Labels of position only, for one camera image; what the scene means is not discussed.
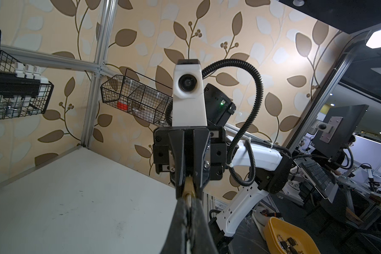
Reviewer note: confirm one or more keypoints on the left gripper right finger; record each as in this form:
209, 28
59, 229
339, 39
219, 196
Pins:
200, 237

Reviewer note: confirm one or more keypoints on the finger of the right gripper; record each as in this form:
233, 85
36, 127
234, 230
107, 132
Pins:
201, 176
177, 146

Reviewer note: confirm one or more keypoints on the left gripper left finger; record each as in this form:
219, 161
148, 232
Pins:
176, 241

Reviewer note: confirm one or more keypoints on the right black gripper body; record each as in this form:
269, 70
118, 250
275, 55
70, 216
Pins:
215, 152

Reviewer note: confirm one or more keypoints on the brass padlock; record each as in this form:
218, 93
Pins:
189, 193

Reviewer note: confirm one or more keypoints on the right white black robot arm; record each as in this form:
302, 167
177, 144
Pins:
259, 167

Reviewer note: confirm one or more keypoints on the yellow plastic bowl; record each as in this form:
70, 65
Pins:
284, 238

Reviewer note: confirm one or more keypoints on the black monitor on stand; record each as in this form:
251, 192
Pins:
334, 131

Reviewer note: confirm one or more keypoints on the black socket tool set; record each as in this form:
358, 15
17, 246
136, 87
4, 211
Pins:
17, 84

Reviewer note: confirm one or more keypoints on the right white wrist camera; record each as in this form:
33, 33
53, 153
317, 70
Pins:
188, 95

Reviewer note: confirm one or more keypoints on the right black wire basket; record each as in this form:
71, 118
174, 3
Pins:
148, 99

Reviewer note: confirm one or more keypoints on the black wire basket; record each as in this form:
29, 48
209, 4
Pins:
148, 99
18, 106

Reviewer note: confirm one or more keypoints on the back black wire basket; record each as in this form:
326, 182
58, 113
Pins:
18, 106

